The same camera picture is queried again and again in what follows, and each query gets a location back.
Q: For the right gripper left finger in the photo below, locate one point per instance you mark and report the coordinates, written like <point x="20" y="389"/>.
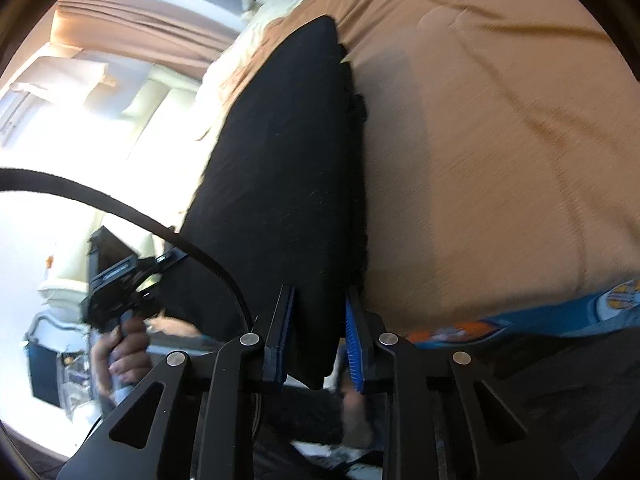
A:
<point x="190" y="417"/>

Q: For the pink curtain left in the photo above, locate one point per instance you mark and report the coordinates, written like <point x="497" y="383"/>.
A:
<point x="147" y="30"/>

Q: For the person left hand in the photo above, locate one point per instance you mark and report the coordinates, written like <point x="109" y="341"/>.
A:
<point x="121" y="354"/>

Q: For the white padded headboard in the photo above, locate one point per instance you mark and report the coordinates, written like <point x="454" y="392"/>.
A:
<point x="60" y="110"/>

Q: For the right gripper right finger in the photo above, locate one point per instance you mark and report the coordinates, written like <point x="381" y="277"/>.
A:
<point x="445" y="416"/>

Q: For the black pants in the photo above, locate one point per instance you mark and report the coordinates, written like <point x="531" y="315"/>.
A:
<point x="282" y="199"/>

